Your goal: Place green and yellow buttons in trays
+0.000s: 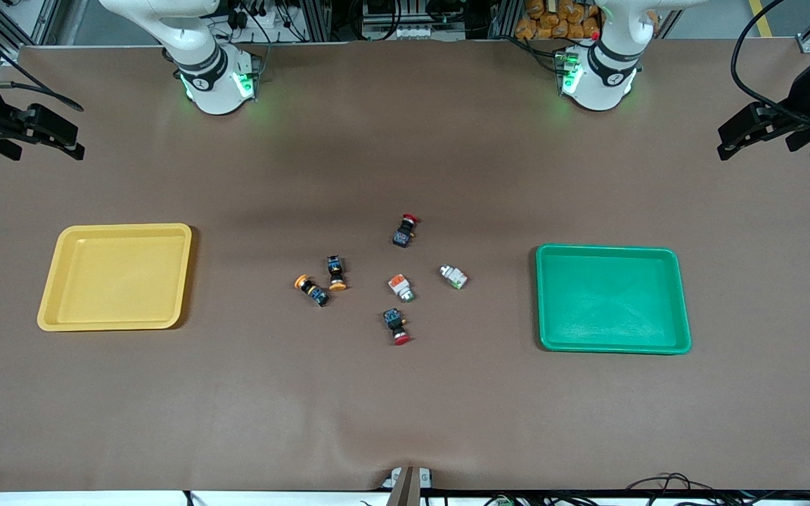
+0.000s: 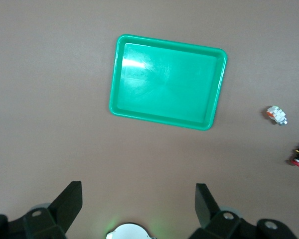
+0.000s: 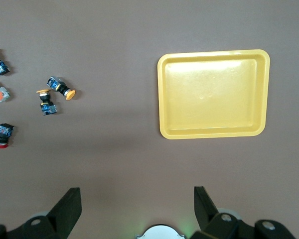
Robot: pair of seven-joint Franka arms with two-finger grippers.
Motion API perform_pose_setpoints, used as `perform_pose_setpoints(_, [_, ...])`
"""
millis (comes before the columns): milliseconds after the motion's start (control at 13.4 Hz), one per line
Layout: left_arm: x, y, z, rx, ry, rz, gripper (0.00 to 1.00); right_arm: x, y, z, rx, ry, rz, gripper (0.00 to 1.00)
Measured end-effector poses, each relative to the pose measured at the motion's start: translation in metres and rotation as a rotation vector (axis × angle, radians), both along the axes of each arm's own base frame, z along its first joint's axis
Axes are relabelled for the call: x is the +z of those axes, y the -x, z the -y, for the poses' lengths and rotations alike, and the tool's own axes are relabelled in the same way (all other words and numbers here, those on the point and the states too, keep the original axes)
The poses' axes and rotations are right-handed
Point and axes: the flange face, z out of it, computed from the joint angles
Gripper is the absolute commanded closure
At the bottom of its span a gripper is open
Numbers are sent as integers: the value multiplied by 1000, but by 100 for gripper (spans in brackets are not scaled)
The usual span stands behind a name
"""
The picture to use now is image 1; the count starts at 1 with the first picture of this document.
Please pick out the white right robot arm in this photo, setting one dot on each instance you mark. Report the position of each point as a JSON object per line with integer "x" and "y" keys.
{"x": 215, "y": 95}

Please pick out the bag of orange items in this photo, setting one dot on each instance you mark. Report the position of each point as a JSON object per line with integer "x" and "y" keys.
{"x": 560, "y": 21}

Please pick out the red push button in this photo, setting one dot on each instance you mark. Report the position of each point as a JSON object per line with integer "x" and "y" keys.
{"x": 403, "y": 232}
{"x": 396, "y": 325}

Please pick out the green plastic tray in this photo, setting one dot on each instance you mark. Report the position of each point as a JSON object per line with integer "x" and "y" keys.
{"x": 612, "y": 302}

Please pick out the brown table mat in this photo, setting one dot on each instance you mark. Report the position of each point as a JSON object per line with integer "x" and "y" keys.
{"x": 405, "y": 407}

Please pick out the white button orange top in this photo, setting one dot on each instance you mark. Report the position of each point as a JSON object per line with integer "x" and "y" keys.
{"x": 400, "y": 286}

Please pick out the yellow plastic tray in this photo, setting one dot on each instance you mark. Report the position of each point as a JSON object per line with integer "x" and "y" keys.
{"x": 117, "y": 281}

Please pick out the white power strip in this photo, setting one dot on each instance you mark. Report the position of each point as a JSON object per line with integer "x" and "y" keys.
{"x": 412, "y": 32}

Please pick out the green button white block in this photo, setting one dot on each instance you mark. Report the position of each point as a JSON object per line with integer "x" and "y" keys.
{"x": 453, "y": 276}

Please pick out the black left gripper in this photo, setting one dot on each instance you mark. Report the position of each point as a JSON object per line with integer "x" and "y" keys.
{"x": 804, "y": 102}

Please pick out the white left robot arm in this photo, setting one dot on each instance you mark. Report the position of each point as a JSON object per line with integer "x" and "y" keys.
{"x": 598, "y": 88}

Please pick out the metal mount bracket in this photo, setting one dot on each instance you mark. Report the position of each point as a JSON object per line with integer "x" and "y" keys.
{"x": 405, "y": 488}

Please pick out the yellow push button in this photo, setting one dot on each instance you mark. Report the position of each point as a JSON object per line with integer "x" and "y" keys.
{"x": 335, "y": 270}
{"x": 312, "y": 289}

